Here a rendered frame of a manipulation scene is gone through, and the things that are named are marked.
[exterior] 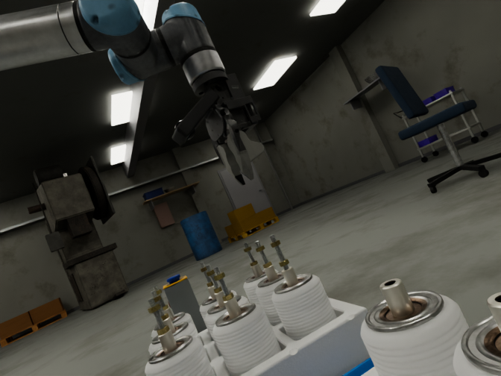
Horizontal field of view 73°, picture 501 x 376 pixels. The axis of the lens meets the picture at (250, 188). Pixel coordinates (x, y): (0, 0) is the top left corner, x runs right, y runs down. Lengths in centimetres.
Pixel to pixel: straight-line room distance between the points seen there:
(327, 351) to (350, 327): 5
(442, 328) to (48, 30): 62
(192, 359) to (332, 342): 22
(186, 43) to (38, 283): 978
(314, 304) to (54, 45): 59
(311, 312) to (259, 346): 10
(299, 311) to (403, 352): 29
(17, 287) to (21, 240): 115
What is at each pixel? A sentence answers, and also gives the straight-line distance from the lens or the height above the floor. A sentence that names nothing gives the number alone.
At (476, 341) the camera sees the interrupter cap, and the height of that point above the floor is 25.
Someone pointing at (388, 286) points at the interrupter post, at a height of 28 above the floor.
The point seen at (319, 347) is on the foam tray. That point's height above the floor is 16.
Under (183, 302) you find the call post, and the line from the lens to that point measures 98.
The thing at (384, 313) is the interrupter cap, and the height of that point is 25.
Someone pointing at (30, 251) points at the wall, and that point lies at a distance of 1035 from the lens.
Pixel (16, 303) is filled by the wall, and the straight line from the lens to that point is 1037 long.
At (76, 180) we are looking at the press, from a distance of 735.
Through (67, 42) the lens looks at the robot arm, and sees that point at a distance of 62.
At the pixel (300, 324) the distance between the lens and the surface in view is 62.
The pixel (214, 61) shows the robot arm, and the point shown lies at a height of 69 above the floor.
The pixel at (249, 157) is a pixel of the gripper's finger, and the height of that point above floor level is 49.
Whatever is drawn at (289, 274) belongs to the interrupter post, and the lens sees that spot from 63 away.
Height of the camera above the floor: 40
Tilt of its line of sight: 4 degrees up
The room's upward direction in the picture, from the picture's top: 24 degrees counter-clockwise
